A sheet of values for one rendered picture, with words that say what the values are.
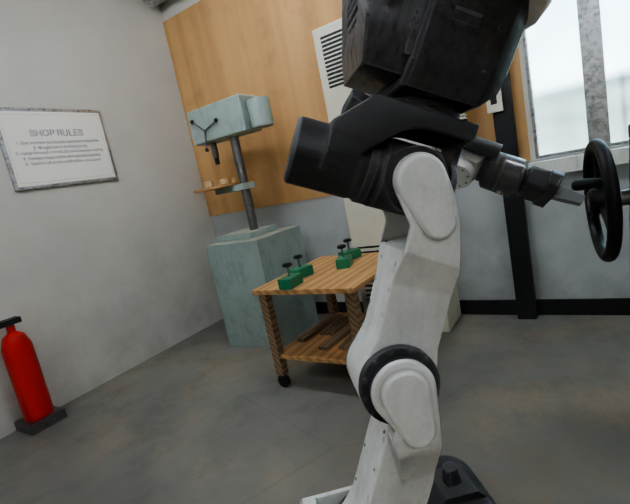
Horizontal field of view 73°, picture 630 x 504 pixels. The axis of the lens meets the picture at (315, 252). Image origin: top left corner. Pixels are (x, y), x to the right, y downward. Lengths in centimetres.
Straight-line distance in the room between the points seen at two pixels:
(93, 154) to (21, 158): 43
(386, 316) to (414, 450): 23
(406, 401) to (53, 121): 273
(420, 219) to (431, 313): 17
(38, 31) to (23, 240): 126
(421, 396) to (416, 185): 34
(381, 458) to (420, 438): 10
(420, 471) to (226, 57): 304
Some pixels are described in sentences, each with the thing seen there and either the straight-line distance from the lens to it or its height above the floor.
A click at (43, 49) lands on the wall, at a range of 326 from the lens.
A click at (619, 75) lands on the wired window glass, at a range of 263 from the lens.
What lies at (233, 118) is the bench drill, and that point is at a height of 145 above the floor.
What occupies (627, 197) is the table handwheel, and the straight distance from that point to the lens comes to 120.
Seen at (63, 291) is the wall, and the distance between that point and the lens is 296.
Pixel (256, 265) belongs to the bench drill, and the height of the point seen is 55.
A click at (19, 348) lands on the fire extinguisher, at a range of 270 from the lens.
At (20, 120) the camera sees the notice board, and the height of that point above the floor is 164.
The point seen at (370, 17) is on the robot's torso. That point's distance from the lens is 69.
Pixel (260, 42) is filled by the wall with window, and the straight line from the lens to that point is 325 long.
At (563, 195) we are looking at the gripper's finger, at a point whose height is 85.
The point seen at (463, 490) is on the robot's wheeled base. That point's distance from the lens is 120.
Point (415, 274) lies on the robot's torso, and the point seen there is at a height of 81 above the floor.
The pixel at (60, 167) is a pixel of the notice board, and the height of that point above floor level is 136.
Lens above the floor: 99
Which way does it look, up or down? 10 degrees down
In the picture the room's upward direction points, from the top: 11 degrees counter-clockwise
